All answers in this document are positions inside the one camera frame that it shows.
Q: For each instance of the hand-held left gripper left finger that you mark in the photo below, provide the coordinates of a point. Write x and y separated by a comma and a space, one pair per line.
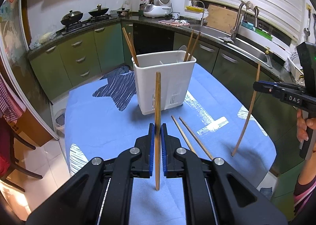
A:
151, 151

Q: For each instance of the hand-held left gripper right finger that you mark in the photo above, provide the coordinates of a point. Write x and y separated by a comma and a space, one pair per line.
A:
163, 151

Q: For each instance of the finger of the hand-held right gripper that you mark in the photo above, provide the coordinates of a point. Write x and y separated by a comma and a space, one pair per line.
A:
291, 99
284, 87

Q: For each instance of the white plastic utensil holder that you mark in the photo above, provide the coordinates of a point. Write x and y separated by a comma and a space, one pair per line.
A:
160, 84

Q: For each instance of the pale spoon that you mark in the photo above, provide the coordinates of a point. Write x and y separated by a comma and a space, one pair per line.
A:
182, 53

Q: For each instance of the person's right forearm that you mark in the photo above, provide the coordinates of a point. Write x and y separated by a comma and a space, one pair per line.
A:
306, 183

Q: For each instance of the person's right hand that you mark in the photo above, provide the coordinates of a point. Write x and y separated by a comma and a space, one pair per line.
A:
301, 128

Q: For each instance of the hanging steel ladle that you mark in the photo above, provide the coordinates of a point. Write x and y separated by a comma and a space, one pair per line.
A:
306, 32

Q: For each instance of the brass tap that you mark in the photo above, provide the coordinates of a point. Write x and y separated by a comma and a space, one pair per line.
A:
267, 50

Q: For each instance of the steel kitchen sink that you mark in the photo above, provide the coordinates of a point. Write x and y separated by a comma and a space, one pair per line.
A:
246, 49

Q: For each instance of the green plastic tray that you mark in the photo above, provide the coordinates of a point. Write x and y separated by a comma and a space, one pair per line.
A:
264, 33

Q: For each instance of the blue star-print tablecloth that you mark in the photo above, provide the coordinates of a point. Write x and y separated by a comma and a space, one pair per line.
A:
98, 121

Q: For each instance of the teal plastic tray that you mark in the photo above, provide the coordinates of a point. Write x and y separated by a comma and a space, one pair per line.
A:
247, 24

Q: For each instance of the grey rag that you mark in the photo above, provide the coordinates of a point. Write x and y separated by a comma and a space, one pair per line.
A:
227, 39

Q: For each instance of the tall steel faucet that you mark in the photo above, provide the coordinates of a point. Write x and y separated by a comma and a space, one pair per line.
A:
237, 22

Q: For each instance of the wooden cutting board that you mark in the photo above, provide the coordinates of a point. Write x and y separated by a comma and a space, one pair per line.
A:
221, 17

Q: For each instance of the grey trash can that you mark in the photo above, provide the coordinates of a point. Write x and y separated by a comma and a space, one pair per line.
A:
60, 121

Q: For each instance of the small steel faucet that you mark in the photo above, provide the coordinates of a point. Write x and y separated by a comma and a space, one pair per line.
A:
202, 17

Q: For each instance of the black built-in appliance front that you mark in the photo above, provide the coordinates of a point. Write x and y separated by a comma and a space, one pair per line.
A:
153, 39

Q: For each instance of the yellow sponge rack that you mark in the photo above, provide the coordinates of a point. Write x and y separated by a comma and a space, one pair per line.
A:
193, 9

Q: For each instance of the pink dish cloth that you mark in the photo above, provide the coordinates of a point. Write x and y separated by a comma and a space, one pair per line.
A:
172, 22

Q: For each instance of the white mug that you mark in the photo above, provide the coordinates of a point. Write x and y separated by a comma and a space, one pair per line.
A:
176, 15

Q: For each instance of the wooden chair with red cushion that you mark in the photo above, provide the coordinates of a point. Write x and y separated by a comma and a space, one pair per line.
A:
14, 141

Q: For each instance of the small steel pot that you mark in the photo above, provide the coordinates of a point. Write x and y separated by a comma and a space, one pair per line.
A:
123, 13

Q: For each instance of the white rice cooker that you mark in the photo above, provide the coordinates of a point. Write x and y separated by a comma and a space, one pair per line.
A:
156, 7

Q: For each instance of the black gas stove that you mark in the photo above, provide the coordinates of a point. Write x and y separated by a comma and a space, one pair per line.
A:
84, 23

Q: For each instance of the dark sauce bottles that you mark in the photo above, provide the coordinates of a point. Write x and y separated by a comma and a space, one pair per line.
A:
147, 4

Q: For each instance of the clear plastic bottle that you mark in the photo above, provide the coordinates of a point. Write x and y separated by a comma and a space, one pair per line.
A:
126, 2

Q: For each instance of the checkered apron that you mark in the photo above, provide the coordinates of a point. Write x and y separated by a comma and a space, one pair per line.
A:
9, 101

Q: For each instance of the plastic bag with food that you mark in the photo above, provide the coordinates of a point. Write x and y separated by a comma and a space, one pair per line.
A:
43, 38

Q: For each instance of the black wok with glass lid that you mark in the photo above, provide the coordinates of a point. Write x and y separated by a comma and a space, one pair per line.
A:
71, 16

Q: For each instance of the glass sliding door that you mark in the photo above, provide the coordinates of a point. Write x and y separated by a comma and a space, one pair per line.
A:
14, 54

